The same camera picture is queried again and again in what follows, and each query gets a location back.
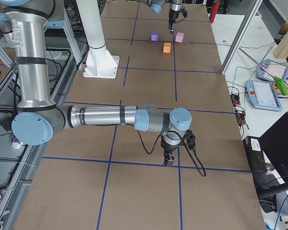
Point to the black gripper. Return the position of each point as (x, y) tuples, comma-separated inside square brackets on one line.
[(168, 148), (174, 15)]

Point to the orange foam block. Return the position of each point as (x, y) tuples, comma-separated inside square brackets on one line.
[(166, 47)]

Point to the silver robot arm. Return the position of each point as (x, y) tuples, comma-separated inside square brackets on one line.
[(39, 118), (175, 9)]

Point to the person's hand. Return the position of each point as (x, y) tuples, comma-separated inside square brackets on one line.
[(280, 88)]

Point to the light pink foam block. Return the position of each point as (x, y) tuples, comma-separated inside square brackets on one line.
[(179, 37)]

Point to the dark purple foam block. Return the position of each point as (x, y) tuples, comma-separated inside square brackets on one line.
[(154, 36)]

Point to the red cylinder bottle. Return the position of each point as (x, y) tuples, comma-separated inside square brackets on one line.
[(214, 10)]

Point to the black box device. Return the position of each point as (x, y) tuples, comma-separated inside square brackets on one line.
[(254, 155)]

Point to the near teach pendant tablet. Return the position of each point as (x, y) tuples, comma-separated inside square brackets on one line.
[(262, 96)]

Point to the teach pendant tablet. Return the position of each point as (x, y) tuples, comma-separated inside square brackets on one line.
[(277, 69), (262, 96)]

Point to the black computer monitor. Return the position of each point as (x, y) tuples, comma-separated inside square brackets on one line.
[(274, 143)]

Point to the far teach pendant tablet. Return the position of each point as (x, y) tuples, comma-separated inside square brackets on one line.
[(277, 69)]

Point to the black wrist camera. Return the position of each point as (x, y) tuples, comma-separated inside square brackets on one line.
[(189, 139)]

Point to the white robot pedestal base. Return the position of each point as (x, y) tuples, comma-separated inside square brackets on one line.
[(100, 63)]

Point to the aluminium frame post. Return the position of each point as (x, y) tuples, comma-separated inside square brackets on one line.
[(251, 12)]

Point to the green handled reacher grabber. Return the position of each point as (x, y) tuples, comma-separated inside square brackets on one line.
[(262, 67)]

